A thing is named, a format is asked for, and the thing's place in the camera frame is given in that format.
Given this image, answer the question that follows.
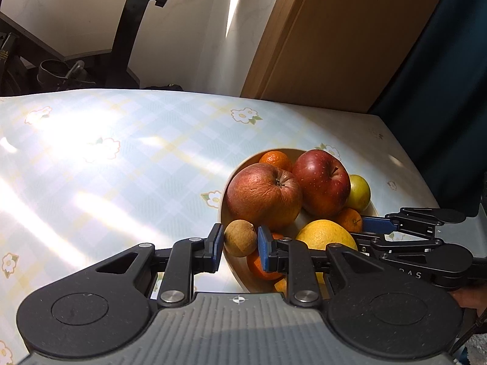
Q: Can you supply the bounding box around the yellow lemon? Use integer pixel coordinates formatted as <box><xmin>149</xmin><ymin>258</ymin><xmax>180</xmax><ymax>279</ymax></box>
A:
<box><xmin>296</xmin><ymin>219</ymin><xmax>359</xmax><ymax>285</ymax></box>

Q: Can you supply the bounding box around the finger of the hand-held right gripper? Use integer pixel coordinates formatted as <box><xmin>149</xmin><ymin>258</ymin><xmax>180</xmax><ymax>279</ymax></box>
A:
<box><xmin>361</xmin><ymin>207</ymin><xmax>439</xmax><ymax>237</ymax></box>
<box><xmin>352</xmin><ymin>234</ymin><xmax>443</xmax><ymax>256</ymax></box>

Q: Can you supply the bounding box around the floral checked tablecloth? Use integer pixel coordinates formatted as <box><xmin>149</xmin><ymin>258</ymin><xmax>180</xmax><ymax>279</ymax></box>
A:
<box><xmin>0</xmin><ymin>88</ymin><xmax>440</xmax><ymax>365</ymax></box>

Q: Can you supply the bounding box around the white fuzzy cloth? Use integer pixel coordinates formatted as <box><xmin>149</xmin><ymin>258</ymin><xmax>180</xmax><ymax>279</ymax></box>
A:
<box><xmin>462</xmin><ymin>344</ymin><xmax>487</xmax><ymax>365</ymax></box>

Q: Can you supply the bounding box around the cream round plate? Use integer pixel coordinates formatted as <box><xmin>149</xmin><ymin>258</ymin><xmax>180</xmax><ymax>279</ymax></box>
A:
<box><xmin>216</xmin><ymin>145</ymin><xmax>379</xmax><ymax>293</ymax></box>

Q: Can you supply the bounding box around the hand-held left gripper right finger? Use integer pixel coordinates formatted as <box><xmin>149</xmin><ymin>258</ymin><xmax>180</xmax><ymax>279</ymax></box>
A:
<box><xmin>258</xmin><ymin>226</ymin><xmax>385</xmax><ymax>308</ymax></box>

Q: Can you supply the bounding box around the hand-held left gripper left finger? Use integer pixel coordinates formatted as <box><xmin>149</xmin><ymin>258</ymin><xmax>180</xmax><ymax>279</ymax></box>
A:
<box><xmin>47</xmin><ymin>224</ymin><xmax>224</xmax><ymax>308</ymax></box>

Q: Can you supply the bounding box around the black camera stand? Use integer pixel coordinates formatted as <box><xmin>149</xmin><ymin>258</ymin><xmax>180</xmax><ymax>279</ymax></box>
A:
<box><xmin>0</xmin><ymin>0</ymin><xmax>170</xmax><ymax>97</ymax></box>

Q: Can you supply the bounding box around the wrinkled red apple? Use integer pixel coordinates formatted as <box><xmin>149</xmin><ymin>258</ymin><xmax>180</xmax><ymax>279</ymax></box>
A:
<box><xmin>226</xmin><ymin>163</ymin><xmax>304</xmax><ymax>232</ymax></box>

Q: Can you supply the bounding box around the wooden cabinet panel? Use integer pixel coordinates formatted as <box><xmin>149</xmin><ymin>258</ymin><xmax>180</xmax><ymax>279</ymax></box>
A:
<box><xmin>240</xmin><ymin>0</ymin><xmax>455</xmax><ymax>115</ymax></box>

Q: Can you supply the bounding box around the teal curtain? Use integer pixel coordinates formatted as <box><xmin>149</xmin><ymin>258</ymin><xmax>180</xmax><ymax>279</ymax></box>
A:
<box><xmin>367</xmin><ymin>0</ymin><xmax>487</xmax><ymax>217</ymax></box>

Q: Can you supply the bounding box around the smooth dark red apple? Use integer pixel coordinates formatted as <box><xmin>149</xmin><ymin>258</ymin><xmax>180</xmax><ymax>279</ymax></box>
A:
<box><xmin>292</xmin><ymin>150</ymin><xmax>351</xmax><ymax>217</ymax></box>

